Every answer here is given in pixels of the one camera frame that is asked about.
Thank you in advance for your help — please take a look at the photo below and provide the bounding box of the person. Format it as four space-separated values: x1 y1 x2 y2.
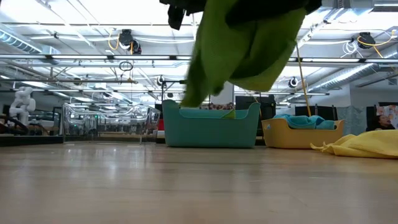
366 114 396 132

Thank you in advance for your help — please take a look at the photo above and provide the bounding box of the yellow microfiber towel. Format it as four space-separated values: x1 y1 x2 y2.
310 129 398 160

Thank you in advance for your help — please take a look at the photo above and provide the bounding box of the white coiled cable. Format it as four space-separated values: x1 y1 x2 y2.
341 40 359 58

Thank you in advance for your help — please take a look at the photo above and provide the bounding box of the clear plastic basket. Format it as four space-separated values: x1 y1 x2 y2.
61 102 162 146

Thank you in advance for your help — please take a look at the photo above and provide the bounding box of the black background panel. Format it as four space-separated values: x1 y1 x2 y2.
234 95 277 138

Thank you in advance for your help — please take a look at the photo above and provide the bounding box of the yellow plastic basket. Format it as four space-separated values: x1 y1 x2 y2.
261 118 346 149

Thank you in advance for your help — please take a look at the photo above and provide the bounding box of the teal plastic basket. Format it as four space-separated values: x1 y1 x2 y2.
161 99 262 149

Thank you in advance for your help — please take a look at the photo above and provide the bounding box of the yellow hanging cable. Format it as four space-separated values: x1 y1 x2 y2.
294 42 312 118

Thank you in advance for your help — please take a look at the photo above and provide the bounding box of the black hanging cable coil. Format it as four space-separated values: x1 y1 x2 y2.
118 60 134 72

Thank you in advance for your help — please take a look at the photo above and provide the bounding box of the silver ceiling air duct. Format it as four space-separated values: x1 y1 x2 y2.
309 51 398 93
0 29 60 55

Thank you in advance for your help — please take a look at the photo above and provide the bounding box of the long ceiling light strip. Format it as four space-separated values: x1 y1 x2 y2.
0 54 398 63

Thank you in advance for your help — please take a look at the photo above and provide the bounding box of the grey curtain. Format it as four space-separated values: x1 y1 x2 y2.
336 105 368 136

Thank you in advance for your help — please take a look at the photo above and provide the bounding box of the floral curtain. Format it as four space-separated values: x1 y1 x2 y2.
376 105 398 125

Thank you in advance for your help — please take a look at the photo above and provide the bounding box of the blue microfiber towel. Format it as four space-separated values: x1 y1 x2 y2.
315 119 336 131
272 113 320 131

